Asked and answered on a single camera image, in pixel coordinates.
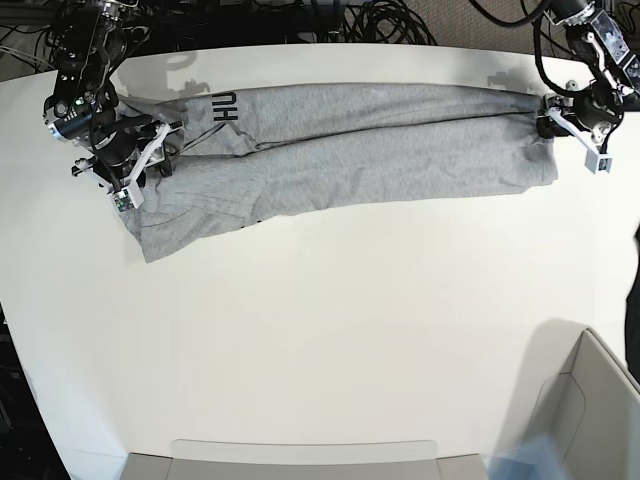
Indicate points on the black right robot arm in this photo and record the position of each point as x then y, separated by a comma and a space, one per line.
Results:
89, 41

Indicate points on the blue cloth in corner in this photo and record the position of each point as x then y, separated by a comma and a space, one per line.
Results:
537, 458

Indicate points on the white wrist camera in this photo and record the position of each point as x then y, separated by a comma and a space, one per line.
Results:
130, 195
580, 142

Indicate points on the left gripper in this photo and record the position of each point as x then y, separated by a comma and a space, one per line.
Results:
582, 110

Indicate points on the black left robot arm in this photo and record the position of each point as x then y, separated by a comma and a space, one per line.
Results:
595, 40

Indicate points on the grey T-shirt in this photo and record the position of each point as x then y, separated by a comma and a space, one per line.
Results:
246, 156

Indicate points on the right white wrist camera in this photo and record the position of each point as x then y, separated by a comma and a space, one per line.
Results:
130, 195

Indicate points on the grey cardboard box bottom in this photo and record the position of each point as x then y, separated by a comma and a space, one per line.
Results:
191, 459

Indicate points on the grey cardboard box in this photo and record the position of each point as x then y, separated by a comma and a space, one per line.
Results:
593, 423
191, 459

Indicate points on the grey cardboard box right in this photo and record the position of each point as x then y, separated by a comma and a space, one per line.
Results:
593, 423

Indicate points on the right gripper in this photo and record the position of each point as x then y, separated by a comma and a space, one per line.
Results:
114, 150

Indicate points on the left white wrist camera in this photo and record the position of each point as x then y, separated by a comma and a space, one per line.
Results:
580, 142

